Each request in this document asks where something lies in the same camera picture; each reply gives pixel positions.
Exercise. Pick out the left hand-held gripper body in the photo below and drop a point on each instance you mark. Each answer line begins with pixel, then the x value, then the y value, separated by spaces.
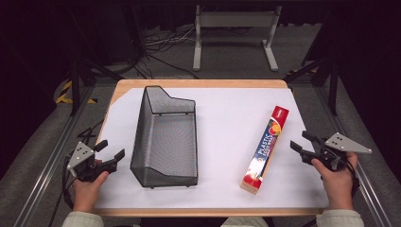
pixel 80 154

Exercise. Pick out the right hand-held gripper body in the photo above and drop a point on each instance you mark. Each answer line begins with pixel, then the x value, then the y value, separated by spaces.
pixel 342 143

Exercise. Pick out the long plastic wrap box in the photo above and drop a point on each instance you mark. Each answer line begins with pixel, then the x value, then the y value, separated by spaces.
pixel 266 149

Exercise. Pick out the person's left hand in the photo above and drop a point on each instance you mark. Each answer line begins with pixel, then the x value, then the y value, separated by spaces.
pixel 89 188

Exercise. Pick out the person's right hand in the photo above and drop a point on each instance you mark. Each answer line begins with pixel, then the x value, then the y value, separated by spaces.
pixel 337 186

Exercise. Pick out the black tripod stand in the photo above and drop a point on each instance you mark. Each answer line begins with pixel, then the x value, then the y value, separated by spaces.
pixel 75 78
pixel 333 82

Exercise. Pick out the yellow black hazard tape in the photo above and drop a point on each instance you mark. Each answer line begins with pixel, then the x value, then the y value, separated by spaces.
pixel 64 91

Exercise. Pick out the white paper sheet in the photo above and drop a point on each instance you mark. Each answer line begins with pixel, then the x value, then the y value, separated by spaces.
pixel 227 126

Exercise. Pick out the person's light clothing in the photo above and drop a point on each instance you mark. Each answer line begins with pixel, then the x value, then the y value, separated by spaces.
pixel 244 222

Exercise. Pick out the grey metal stand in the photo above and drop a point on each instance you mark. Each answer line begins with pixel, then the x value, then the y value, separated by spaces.
pixel 235 19

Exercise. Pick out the aluminium floor rail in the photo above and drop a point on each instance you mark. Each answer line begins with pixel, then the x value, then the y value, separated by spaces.
pixel 52 157
pixel 362 176

